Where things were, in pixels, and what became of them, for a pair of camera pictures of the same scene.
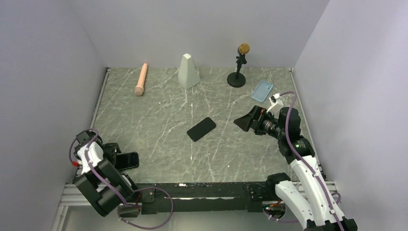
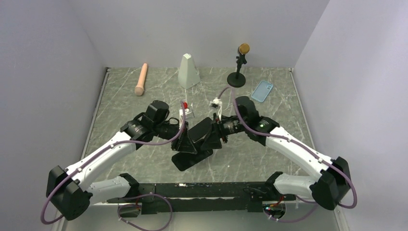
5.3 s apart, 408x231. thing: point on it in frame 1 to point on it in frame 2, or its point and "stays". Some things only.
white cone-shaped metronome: [188, 75] stays
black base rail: [200, 198] stays
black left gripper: [112, 149] to [184, 143]
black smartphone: [127, 160] to [184, 160]
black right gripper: [259, 114] to [212, 140]
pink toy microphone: [139, 88] stays
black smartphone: [201, 129] stays
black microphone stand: [237, 79] stays
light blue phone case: [262, 91] stays
